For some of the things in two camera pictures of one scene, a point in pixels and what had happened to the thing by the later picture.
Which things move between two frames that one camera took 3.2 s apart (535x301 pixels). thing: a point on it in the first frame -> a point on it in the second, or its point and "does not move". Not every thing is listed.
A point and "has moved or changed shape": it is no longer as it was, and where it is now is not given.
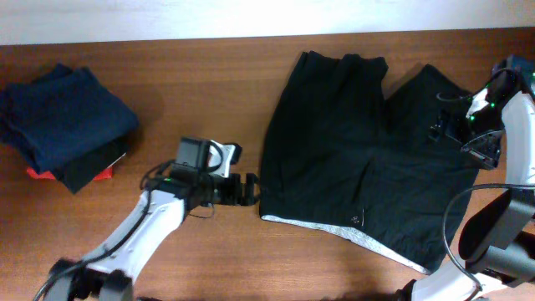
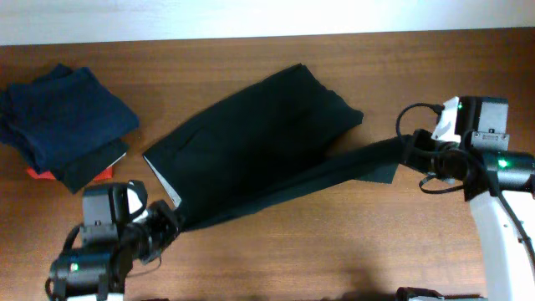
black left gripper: (242, 194) -> (169, 223)
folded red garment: (48, 175) does not move
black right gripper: (486, 154) -> (414, 155)
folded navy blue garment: (61, 115) does not move
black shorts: (340, 156) has moved or changed shape
